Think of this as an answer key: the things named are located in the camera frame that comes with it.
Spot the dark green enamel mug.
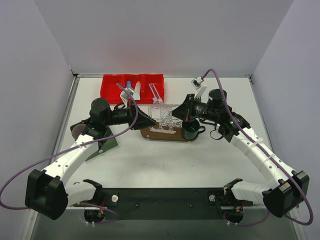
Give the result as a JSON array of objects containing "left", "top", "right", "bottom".
[{"left": 181, "top": 119, "right": 206, "bottom": 141}]

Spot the clear plastic bag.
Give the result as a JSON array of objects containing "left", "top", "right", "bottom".
[{"left": 148, "top": 104, "right": 182, "bottom": 134}]

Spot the translucent purple cup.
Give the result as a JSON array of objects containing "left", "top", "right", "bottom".
[{"left": 71, "top": 123, "right": 86, "bottom": 140}]

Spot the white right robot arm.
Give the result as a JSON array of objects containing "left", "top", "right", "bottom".
[{"left": 172, "top": 89, "right": 310, "bottom": 218}]

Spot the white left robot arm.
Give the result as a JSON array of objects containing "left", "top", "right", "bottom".
[{"left": 25, "top": 98, "right": 156, "bottom": 220}]

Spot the oval wooden tray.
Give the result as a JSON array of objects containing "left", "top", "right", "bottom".
[{"left": 140, "top": 127, "right": 198, "bottom": 142}]

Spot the white toothpaste tube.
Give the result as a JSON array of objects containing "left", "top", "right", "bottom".
[{"left": 132, "top": 81, "right": 141, "bottom": 101}]

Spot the toothbrush in clear wrapper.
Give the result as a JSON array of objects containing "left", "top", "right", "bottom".
[{"left": 148, "top": 83, "right": 163, "bottom": 104}]

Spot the green metal tray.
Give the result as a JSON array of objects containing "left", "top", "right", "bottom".
[{"left": 70, "top": 121, "right": 118, "bottom": 161}]

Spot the red plastic divided bin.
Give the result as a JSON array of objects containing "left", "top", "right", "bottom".
[{"left": 100, "top": 73, "right": 165, "bottom": 105}]

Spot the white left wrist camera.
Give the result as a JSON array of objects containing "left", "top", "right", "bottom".
[{"left": 120, "top": 86, "right": 134, "bottom": 106}]

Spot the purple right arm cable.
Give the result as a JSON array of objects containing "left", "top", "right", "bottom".
[{"left": 201, "top": 68, "right": 314, "bottom": 227}]

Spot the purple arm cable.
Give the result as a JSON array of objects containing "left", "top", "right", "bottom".
[
  {"left": 201, "top": 68, "right": 314, "bottom": 227},
  {"left": 0, "top": 83, "right": 140, "bottom": 224}
]

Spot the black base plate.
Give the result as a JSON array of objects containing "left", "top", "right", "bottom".
[{"left": 72, "top": 187, "right": 253, "bottom": 221}]

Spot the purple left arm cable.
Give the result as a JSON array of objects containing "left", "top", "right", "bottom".
[{"left": 0, "top": 83, "right": 140, "bottom": 224}]

